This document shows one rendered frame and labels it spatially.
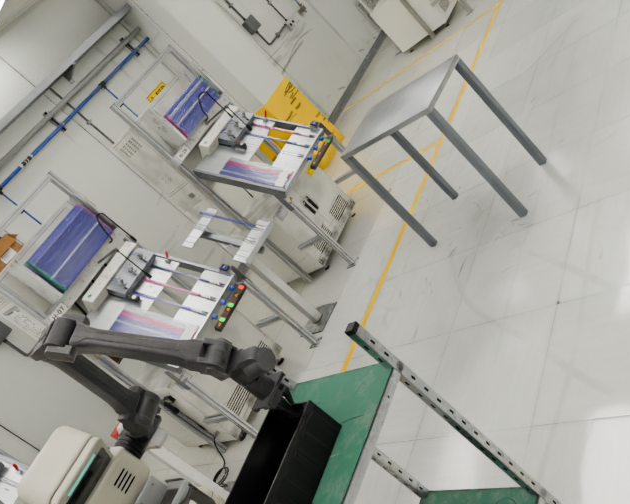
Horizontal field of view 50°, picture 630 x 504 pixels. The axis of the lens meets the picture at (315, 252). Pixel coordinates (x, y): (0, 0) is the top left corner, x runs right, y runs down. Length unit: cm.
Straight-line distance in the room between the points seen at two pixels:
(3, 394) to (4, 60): 278
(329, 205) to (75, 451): 361
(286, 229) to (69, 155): 222
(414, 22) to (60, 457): 647
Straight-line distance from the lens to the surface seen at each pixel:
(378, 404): 162
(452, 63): 364
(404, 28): 777
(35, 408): 554
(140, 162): 509
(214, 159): 490
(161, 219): 630
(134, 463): 205
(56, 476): 192
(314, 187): 516
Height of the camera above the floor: 180
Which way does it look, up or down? 19 degrees down
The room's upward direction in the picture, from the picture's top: 48 degrees counter-clockwise
